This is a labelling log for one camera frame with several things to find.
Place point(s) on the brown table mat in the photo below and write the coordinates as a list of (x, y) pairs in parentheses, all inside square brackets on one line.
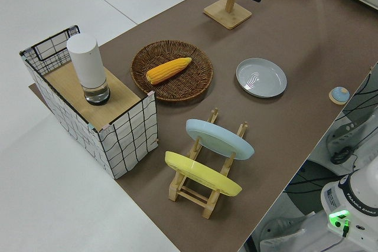
[(295, 42)]

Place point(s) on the blue dome on wooden disc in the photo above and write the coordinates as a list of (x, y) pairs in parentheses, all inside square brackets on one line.
[(339, 95)]

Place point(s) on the dark gray round base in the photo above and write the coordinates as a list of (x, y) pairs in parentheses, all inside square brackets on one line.
[(307, 187)]

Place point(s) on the white perforated plastic object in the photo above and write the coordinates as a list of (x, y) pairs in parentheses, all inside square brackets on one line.
[(342, 137), (283, 231)]

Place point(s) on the yellow corn cob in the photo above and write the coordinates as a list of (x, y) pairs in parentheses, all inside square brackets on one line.
[(168, 70)]

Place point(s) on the yellow plate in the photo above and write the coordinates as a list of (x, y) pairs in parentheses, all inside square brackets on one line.
[(200, 175)]

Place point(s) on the wooden mug tree stand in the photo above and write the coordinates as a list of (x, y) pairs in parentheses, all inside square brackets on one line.
[(227, 16)]

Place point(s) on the grid-pattern box with wooden shelf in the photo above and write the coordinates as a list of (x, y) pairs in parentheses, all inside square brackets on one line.
[(127, 142)]

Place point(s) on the light blue plate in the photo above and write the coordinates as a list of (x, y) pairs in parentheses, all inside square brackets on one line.
[(218, 140)]

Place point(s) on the brown wicker basket tray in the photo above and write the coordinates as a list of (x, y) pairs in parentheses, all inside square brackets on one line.
[(183, 88)]

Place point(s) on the wooden dish rack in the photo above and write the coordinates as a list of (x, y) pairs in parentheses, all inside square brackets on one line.
[(189, 197)]

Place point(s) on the gray round plate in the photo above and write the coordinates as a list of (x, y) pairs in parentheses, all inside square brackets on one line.
[(261, 78)]

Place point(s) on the white cylinder bottle clear base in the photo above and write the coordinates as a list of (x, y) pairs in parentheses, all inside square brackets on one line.
[(85, 63)]

